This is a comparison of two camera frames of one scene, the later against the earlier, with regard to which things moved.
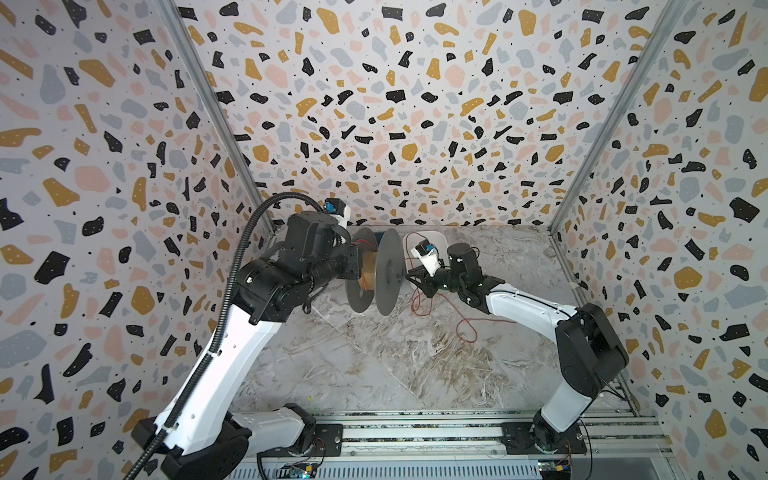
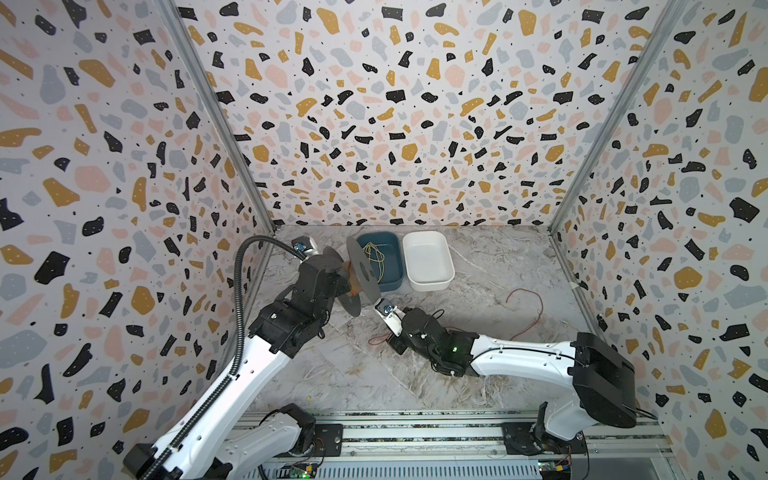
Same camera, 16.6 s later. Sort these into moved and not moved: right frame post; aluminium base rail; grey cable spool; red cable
Moved: grey cable spool; red cable
Not moved: aluminium base rail; right frame post
